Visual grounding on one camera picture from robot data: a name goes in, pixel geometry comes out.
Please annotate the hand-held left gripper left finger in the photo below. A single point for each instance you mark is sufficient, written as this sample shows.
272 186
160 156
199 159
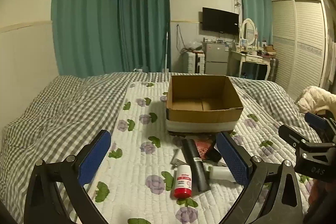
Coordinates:
95 158

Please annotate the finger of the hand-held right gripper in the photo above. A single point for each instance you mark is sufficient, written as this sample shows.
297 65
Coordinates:
316 121
292 136

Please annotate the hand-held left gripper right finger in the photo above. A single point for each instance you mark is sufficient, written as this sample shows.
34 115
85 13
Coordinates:
233 161

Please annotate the white plastic bottle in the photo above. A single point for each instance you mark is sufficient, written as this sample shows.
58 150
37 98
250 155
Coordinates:
219 172

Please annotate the red patterned packet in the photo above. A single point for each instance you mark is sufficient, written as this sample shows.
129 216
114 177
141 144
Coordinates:
203 146

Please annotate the black cylindrical tube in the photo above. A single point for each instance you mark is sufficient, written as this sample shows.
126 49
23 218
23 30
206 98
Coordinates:
195 161

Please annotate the white bottle with red cap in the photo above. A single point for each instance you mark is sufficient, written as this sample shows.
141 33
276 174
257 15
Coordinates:
183 180

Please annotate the brown cardboard box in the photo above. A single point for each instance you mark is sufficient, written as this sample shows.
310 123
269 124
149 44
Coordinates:
202 113

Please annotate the small black object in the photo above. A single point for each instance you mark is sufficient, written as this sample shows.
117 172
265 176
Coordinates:
214 155

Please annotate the cream puffer jacket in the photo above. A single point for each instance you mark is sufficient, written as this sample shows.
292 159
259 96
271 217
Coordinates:
313 99

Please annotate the white floral quilted mat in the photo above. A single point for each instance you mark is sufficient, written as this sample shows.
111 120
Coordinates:
147 140

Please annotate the white hanging towel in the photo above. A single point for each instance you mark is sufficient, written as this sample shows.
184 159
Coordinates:
332 61

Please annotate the grey suitcase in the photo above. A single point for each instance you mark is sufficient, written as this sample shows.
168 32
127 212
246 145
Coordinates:
273 70

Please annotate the white louvred wardrobe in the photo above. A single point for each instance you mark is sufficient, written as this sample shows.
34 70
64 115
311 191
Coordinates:
299 45

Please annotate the white dressing table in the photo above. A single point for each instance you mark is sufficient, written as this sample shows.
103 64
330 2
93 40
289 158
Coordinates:
248 58

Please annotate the small grey fridge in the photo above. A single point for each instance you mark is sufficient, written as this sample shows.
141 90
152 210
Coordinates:
215 58

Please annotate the white suitcase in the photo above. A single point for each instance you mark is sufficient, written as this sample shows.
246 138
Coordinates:
193 62

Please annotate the white oval vanity mirror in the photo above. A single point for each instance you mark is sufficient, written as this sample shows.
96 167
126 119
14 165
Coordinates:
248 29

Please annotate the clear plastic bag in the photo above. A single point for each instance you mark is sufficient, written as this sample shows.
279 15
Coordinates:
193 46

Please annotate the narrow teal curtain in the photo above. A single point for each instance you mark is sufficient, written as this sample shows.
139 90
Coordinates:
256 11

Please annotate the white standing pole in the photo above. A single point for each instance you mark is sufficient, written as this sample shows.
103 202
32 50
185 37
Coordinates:
166 53

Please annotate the black flat television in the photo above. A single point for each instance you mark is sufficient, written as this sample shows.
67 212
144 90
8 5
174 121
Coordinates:
220 20

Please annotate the wide teal curtain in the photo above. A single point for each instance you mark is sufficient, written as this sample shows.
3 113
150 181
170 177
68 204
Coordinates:
105 19

